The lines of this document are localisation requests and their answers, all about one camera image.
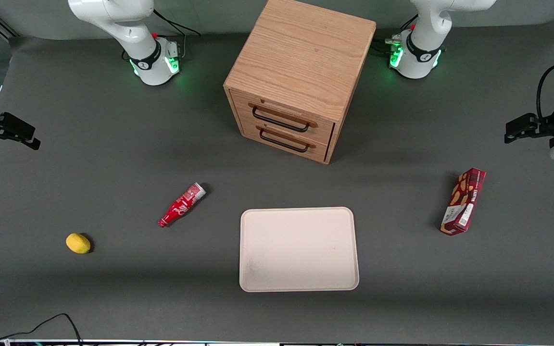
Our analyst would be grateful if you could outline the black left base cables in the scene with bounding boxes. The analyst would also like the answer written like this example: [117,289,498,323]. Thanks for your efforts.
[371,14,418,56]

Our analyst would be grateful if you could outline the red cookie box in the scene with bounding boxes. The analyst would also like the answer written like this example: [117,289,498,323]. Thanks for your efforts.
[440,167,487,236]

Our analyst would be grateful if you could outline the black drawer handle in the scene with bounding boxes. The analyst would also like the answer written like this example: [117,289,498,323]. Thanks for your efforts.
[259,128,310,153]
[252,106,311,133]

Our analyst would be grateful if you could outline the red cola bottle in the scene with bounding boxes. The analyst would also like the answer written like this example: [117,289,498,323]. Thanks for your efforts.
[158,182,207,228]

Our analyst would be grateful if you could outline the wooden drawer cabinet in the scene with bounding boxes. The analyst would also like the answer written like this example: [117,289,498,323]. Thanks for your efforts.
[223,0,377,165]

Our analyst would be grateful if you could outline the beige rectangular tray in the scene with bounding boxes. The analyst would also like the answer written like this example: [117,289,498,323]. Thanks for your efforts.
[239,207,360,293]

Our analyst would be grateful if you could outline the black base cables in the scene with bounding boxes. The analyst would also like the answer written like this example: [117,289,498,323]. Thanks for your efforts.
[371,14,418,56]
[122,9,201,62]

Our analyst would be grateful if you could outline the yellow lemon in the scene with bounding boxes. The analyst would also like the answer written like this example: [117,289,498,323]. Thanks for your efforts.
[65,233,91,254]

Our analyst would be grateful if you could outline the black floor cable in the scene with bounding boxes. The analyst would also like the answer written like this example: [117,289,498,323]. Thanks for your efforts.
[0,313,83,345]

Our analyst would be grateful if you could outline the dark grey table mat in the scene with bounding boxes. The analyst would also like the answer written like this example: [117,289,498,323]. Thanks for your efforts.
[0,19,554,343]

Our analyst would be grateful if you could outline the black right base cables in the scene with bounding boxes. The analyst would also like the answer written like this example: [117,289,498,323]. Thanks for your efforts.
[122,9,201,62]

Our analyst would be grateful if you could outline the wooden drawer front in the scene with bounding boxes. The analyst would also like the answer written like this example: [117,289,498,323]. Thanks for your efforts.
[239,117,331,162]
[230,88,336,145]

